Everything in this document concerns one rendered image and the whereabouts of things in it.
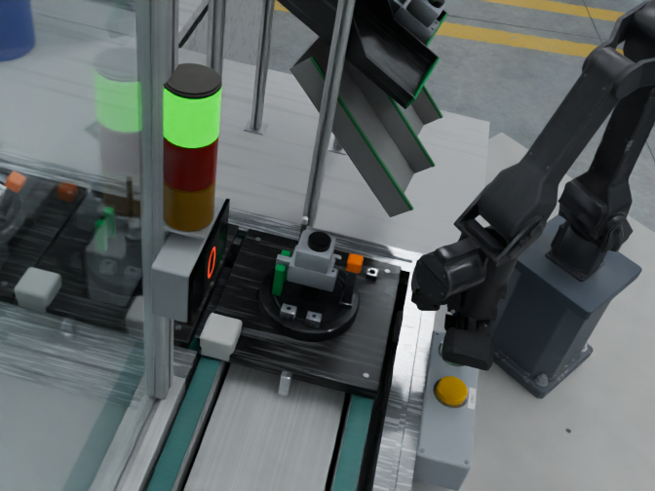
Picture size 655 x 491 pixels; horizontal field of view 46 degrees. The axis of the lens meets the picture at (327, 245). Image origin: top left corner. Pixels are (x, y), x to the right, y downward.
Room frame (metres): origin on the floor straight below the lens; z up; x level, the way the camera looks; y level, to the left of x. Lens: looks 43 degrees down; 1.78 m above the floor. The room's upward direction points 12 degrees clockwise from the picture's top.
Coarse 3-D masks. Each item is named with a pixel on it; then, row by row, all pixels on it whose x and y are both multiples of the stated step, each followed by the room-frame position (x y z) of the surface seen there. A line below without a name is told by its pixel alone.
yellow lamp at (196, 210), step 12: (168, 192) 0.54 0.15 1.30; (180, 192) 0.53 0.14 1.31; (192, 192) 0.53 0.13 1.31; (204, 192) 0.54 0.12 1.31; (168, 204) 0.54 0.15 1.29; (180, 204) 0.53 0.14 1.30; (192, 204) 0.53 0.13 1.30; (204, 204) 0.54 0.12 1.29; (168, 216) 0.54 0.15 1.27; (180, 216) 0.53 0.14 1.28; (192, 216) 0.53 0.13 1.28; (204, 216) 0.54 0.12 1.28; (180, 228) 0.53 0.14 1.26; (192, 228) 0.53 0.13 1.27
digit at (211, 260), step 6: (216, 234) 0.57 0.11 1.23; (216, 240) 0.57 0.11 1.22; (210, 246) 0.55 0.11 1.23; (216, 246) 0.57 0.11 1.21; (210, 252) 0.55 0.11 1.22; (216, 252) 0.57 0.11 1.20; (210, 258) 0.55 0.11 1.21; (216, 258) 0.58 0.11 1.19; (210, 264) 0.55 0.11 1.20; (216, 264) 0.58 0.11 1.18; (210, 270) 0.55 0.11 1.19; (210, 276) 0.55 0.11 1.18; (204, 282) 0.53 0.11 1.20; (204, 288) 0.53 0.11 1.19; (204, 294) 0.53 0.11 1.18
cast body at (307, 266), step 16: (304, 240) 0.74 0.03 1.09; (320, 240) 0.74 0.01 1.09; (288, 256) 0.75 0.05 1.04; (304, 256) 0.72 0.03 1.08; (320, 256) 0.72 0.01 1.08; (336, 256) 0.75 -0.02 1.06; (288, 272) 0.72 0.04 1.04; (304, 272) 0.72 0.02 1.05; (320, 272) 0.72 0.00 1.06; (336, 272) 0.73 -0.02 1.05; (320, 288) 0.72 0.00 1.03
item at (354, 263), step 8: (352, 256) 0.74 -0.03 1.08; (360, 256) 0.74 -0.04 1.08; (336, 264) 0.73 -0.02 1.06; (344, 264) 0.74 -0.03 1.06; (352, 264) 0.73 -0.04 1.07; (360, 264) 0.73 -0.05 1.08; (352, 272) 0.73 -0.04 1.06; (360, 272) 0.73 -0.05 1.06; (352, 280) 0.73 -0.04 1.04; (352, 288) 0.73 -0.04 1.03; (344, 296) 0.73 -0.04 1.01
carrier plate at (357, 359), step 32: (256, 256) 0.81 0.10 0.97; (224, 288) 0.73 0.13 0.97; (256, 288) 0.75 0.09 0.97; (384, 288) 0.80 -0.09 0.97; (256, 320) 0.69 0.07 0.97; (384, 320) 0.74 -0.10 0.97; (256, 352) 0.64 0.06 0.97; (288, 352) 0.65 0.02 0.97; (320, 352) 0.66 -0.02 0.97; (352, 352) 0.67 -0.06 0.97; (384, 352) 0.68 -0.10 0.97; (320, 384) 0.62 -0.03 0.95; (352, 384) 0.62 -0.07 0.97
